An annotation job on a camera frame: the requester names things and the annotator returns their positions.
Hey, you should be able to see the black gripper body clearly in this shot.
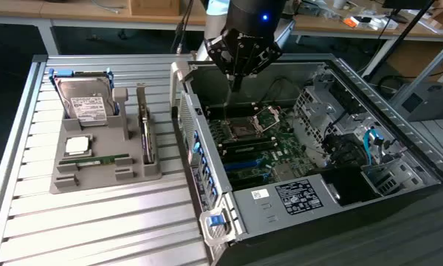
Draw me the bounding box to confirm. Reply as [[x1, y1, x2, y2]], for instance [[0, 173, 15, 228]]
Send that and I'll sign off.
[[221, 0, 284, 58]]

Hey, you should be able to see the graphics card with metal bracket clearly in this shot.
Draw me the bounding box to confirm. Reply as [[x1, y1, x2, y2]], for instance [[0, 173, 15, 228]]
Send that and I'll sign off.
[[136, 82, 160, 165]]

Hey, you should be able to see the open socket cover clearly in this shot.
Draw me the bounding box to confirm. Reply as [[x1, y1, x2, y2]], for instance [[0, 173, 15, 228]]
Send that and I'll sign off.
[[253, 106, 281, 131]]

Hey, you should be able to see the cluttered wooden desk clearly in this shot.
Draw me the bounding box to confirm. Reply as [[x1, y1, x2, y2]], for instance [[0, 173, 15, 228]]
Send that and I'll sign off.
[[292, 0, 443, 78]]

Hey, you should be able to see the perforated metal drive cage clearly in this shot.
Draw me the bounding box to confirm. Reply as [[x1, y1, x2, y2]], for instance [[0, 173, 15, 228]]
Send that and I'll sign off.
[[293, 84, 356, 145]]

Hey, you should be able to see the brown cardboard box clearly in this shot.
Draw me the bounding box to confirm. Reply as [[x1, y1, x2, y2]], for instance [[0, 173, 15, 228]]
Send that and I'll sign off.
[[127, 0, 181, 16]]

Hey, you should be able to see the CPU socket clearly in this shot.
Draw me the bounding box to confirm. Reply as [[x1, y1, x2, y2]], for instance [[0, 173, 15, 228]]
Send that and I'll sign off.
[[225, 117, 261, 139]]

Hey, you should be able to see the black RAM slot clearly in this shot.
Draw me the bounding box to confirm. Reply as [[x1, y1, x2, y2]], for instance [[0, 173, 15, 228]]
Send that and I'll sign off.
[[217, 137, 275, 147]]

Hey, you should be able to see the black labelled RAM stick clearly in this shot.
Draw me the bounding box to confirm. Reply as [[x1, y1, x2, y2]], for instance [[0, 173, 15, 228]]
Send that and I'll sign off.
[[221, 144, 279, 156]]

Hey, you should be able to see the flat white box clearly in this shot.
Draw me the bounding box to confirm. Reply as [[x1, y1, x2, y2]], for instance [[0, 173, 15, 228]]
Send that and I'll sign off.
[[368, 18, 400, 31]]

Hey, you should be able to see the green motherboard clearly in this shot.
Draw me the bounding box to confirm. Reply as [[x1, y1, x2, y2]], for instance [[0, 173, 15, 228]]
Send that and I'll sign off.
[[207, 102, 319, 192]]

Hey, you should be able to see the blue expansion slot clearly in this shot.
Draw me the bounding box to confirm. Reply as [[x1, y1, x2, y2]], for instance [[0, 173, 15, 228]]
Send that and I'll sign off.
[[224, 157, 265, 171]]

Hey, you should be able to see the silver hard disk drive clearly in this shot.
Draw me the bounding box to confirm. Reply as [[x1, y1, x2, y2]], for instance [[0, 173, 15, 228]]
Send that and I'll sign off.
[[55, 76, 119, 127]]

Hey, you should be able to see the black monitor stand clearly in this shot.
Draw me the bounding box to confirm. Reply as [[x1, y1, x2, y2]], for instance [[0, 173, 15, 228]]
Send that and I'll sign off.
[[382, 0, 412, 24]]

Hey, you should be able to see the black slanted tripod pole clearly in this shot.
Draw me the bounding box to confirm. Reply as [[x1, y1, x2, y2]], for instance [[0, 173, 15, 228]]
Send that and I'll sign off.
[[361, 0, 441, 81]]

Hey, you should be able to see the black expansion slot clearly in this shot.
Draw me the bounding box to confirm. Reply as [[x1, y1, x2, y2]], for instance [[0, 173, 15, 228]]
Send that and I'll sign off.
[[228, 174, 271, 187]]

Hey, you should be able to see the grey parts rack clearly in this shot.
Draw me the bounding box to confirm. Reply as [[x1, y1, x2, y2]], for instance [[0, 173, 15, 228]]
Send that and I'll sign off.
[[50, 87, 164, 195]]

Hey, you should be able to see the grey computer tower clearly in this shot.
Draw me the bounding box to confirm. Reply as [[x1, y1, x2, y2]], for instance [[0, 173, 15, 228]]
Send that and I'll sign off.
[[389, 81, 443, 122]]

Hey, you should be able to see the green RAM stick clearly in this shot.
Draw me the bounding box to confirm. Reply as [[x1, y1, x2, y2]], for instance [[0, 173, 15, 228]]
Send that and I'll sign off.
[[59, 154, 131, 167]]

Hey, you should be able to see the silver CPU chip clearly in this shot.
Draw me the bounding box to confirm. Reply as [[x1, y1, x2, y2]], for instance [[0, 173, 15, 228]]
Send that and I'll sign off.
[[64, 137, 92, 156]]

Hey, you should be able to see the metal disk bay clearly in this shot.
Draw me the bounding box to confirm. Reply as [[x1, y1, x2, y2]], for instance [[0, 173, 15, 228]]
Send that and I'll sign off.
[[360, 157, 442, 197]]

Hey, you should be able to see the wooden desk with grey legs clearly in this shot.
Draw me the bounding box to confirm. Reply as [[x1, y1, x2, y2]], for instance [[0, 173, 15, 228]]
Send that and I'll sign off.
[[0, 0, 208, 55]]

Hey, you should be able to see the grey power supply unit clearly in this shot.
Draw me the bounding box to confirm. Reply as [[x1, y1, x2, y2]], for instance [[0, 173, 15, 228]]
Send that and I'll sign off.
[[232, 173, 344, 236]]

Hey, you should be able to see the blue case latch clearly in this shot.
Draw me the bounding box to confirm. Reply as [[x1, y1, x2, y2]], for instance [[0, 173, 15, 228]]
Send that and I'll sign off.
[[205, 214, 225, 227]]

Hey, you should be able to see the open black PC case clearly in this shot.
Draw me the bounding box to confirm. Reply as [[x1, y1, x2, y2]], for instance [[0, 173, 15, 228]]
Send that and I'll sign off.
[[169, 52, 443, 266]]

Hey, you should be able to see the black looped wire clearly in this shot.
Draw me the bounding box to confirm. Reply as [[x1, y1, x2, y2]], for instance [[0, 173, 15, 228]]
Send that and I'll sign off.
[[261, 76, 300, 108]]

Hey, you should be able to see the black hanging robot cable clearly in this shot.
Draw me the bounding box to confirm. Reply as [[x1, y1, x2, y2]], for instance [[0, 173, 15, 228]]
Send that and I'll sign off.
[[172, 0, 196, 55]]

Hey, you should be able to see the coiled black cable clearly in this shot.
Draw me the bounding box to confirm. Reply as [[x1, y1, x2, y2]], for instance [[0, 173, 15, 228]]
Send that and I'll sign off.
[[376, 74, 406, 96]]

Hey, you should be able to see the white cable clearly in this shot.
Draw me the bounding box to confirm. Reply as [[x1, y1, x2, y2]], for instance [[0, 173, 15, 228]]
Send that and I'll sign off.
[[91, 0, 129, 13]]

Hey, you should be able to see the blue disk wire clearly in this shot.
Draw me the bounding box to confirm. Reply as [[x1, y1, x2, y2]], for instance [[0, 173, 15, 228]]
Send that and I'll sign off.
[[364, 126, 384, 167]]

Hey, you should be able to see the aluminium profile frame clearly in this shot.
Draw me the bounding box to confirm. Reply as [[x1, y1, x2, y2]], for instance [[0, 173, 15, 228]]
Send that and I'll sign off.
[[409, 46, 443, 92]]

